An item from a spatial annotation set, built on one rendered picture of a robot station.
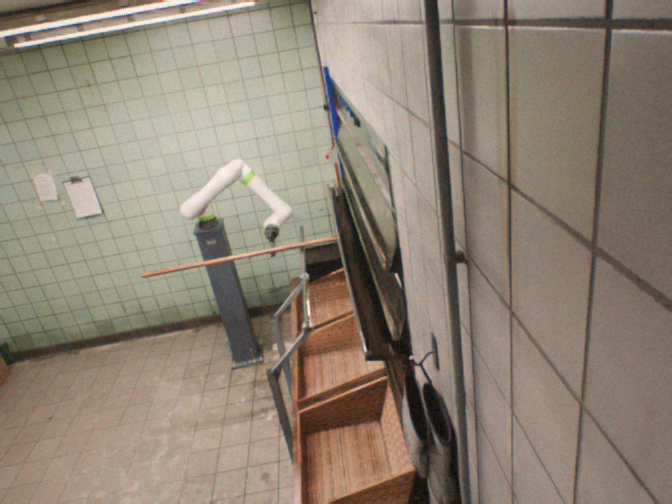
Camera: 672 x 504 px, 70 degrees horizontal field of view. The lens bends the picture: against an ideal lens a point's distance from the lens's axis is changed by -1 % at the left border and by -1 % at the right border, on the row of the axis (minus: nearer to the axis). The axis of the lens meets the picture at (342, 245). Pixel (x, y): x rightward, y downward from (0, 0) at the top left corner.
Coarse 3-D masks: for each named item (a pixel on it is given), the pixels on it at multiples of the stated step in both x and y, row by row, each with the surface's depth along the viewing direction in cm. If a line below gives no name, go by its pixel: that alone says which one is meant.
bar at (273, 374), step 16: (304, 240) 313; (304, 256) 290; (304, 272) 271; (304, 288) 255; (288, 304) 273; (304, 304) 241; (272, 320) 275; (304, 320) 229; (304, 336) 226; (288, 352) 229; (272, 368) 234; (288, 368) 290; (272, 384) 234; (288, 384) 295; (288, 432) 248; (288, 448) 252
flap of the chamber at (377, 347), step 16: (336, 208) 284; (352, 224) 263; (352, 240) 243; (352, 256) 226; (352, 272) 212; (368, 272) 212; (368, 288) 199; (352, 304) 189; (368, 304) 188; (368, 320) 178; (384, 320) 178; (368, 336) 169; (384, 336) 169; (384, 352) 161; (400, 352) 161
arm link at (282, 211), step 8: (256, 176) 327; (248, 184) 326; (256, 184) 326; (264, 184) 329; (256, 192) 328; (264, 192) 328; (272, 192) 331; (264, 200) 330; (272, 200) 329; (280, 200) 331; (272, 208) 331; (280, 208) 330; (288, 208) 332; (280, 216) 331; (288, 216) 332
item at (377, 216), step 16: (336, 144) 291; (352, 144) 246; (352, 160) 239; (352, 176) 232; (368, 176) 197; (368, 192) 192; (368, 208) 188; (384, 208) 164; (368, 224) 176; (384, 224) 161; (384, 240) 158; (384, 256) 152
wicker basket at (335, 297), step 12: (336, 276) 344; (312, 288) 346; (324, 288) 347; (336, 288) 348; (300, 300) 349; (312, 300) 350; (336, 300) 351; (348, 300) 348; (300, 312) 344; (312, 312) 342; (324, 312) 340; (336, 312) 337; (348, 312) 294; (300, 324) 330; (312, 324) 328; (324, 324) 295; (336, 336) 300
